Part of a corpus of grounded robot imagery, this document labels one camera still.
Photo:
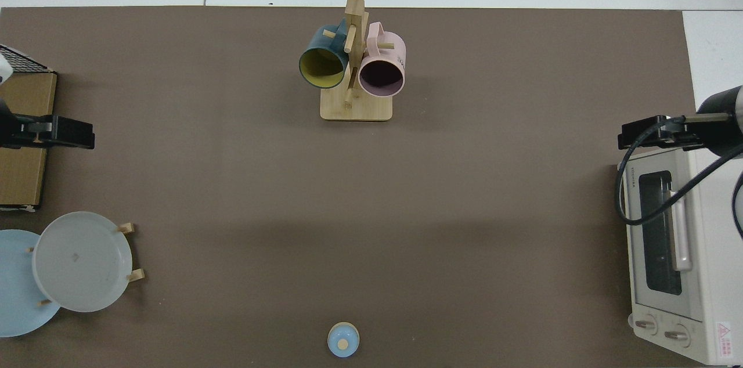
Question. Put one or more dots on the wooden plate rack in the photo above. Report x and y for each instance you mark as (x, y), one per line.
(138, 275)

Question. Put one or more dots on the brown table cloth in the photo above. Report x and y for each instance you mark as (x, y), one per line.
(232, 182)

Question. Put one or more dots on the light blue plate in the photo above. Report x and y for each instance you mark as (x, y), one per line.
(14, 292)

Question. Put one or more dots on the pale toaster oven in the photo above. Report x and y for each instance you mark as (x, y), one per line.
(714, 252)

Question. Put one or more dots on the dark blue mug yellow inside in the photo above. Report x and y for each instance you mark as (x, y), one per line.
(322, 69)

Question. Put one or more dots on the pink mug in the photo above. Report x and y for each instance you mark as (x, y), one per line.
(380, 78)

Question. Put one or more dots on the small blue round bell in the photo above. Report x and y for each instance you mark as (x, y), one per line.
(343, 340)

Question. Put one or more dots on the grey plate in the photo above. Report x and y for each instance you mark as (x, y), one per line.
(81, 263)

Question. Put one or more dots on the wooden cup stand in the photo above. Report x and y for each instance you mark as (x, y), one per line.
(357, 109)

